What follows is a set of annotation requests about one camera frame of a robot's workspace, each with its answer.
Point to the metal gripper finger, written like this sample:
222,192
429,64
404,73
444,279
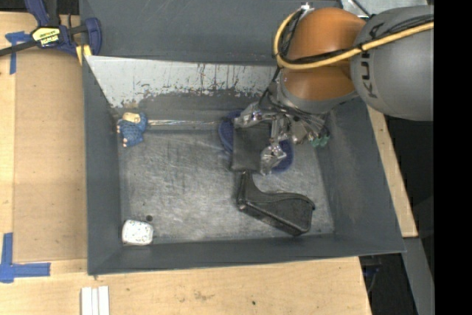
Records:
272,158
248,118

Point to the dark green flat block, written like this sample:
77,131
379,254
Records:
247,151

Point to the black stapler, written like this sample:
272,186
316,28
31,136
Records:
284,208

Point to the grey metal bin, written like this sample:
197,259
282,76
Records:
191,188

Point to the blue toy animal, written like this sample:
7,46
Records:
133,131

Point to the white speckled sponge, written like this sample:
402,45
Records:
137,232

